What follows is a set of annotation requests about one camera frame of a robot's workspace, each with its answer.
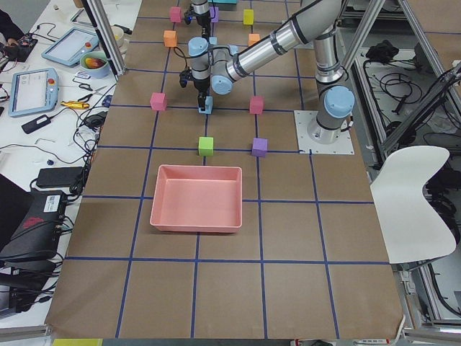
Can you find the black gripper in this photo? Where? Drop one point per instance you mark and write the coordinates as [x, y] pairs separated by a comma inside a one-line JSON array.
[[203, 21], [199, 86]]

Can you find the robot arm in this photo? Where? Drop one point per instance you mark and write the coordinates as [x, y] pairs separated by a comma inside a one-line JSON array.
[[200, 10], [215, 68]]

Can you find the purple block right side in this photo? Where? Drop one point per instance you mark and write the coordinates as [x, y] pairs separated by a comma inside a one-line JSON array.
[[214, 14]]

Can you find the purple block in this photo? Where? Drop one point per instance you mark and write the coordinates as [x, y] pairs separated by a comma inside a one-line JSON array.
[[259, 147], [214, 14]]

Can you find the cyan plastic bin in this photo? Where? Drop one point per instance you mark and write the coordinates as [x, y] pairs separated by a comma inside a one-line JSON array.
[[226, 2]]

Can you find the pink block right far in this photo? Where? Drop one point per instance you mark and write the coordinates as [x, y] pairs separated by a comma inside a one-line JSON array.
[[175, 14]]

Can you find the orange block far row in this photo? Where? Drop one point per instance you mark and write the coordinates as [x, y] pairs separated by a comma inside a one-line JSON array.
[[170, 38]]

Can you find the pink block left far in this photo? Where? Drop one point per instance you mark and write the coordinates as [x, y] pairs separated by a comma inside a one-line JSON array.
[[158, 101]]

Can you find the yellow foam block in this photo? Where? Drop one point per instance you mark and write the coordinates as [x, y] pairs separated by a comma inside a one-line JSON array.
[[248, 17]]

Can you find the orange block near base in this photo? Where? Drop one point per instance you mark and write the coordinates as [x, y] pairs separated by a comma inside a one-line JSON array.
[[253, 38]]

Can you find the green foam block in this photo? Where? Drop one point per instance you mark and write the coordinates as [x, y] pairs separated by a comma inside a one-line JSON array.
[[206, 146]]

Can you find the pink block near base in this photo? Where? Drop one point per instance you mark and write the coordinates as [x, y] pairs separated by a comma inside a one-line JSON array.
[[256, 105]]

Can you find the purple block left side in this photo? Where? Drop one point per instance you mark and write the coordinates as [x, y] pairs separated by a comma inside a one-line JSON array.
[[259, 147]]

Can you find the beige bowl with lemon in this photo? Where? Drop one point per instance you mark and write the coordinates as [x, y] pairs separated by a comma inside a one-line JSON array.
[[120, 38]]

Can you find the pink plastic bin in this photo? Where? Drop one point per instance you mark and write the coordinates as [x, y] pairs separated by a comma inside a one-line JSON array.
[[202, 199]]

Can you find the green bowl with fruit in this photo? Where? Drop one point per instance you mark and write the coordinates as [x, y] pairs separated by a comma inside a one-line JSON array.
[[95, 64]]

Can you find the scissors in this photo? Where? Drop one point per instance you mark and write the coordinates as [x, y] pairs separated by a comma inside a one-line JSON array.
[[86, 98]]

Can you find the orange yellow tool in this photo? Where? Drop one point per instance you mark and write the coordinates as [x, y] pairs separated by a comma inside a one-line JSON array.
[[76, 105]]

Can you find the teach pendant far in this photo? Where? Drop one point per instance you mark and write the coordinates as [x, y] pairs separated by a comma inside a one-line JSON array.
[[69, 49]]

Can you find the teach pendant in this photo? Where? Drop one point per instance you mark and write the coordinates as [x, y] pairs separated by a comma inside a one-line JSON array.
[[69, 49], [33, 92]]

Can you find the black power adapter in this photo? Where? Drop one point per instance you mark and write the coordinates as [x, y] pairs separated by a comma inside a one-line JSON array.
[[36, 124]]

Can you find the teach pendant near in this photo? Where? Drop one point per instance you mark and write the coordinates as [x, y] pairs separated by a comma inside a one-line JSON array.
[[33, 92]]

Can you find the black computer box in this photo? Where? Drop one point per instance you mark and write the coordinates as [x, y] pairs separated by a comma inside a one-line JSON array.
[[36, 234]]

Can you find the white chair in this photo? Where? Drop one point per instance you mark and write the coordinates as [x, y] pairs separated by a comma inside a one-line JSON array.
[[412, 230]]

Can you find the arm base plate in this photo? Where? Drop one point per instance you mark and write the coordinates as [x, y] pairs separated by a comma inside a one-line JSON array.
[[313, 139]]

